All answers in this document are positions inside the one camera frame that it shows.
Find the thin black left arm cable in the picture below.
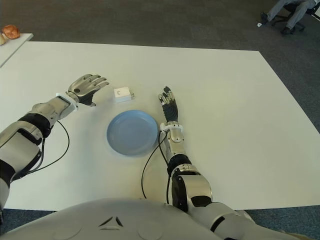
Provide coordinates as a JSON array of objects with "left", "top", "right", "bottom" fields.
[{"left": 11, "top": 120, "right": 71, "bottom": 181}]

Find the seated person in grey trousers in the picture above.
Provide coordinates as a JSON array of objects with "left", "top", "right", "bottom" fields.
[{"left": 259, "top": 0, "right": 317, "bottom": 35}]

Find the black office chair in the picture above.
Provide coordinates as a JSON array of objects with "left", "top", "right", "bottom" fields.
[{"left": 271, "top": 0, "right": 320, "bottom": 28}]

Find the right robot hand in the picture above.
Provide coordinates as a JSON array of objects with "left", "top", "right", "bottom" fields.
[{"left": 157, "top": 86, "right": 180, "bottom": 123}]

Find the white charger with prongs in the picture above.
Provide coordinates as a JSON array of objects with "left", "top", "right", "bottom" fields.
[{"left": 112, "top": 86, "right": 137, "bottom": 104}]

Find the reddish brown round bread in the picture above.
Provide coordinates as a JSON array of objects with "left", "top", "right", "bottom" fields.
[{"left": 1, "top": 24, "right": 21, "bottom": 40}]

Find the thick dark arm cable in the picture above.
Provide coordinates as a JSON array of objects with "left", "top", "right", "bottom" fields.
[
  {"left": 158, "top": 142, "right": 173, "bottom": 205},
  {"left": 14, "top": 136, "right": 47, "bottom": 176}
]

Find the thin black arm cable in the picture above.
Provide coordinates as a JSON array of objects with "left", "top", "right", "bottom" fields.
[
  {"left": 11, "top": 120, "right": 71, "bottom": 181},
  {"left": 141, "top": 129, "right": 162, "bottom": 200}
]

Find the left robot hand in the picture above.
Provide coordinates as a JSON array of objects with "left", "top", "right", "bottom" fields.
[{"left": 67, "top": 73, "right": 110, "bottom": 108}]

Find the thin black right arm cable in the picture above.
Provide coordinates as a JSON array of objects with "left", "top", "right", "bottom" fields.
[{"left": 141, "top": 129, "right": 162, "bottom": 200}]

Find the blue round plate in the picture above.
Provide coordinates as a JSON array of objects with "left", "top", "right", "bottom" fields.
[{"left": 106, "top": 109, "right": 159, "bottom": 158}]

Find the grey robot torso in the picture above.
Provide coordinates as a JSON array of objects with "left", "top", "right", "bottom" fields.
[{"left": 0, "top": 197, "right": 241, "bottom": 240}]

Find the thick dark right arm cable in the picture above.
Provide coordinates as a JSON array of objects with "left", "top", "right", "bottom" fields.
[{"left": 158, "top": 142, "right": 173, "bottom": 205}]

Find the thick dark left arm cable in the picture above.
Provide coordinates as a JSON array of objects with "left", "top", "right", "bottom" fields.
[{"left": 14, "top": 136, "right": 47, "bottom": 176}]

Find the white side table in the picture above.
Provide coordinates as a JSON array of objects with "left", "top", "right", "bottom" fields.
[{"left": 0, "top": 33, "right": 34, "bottom": 68}]

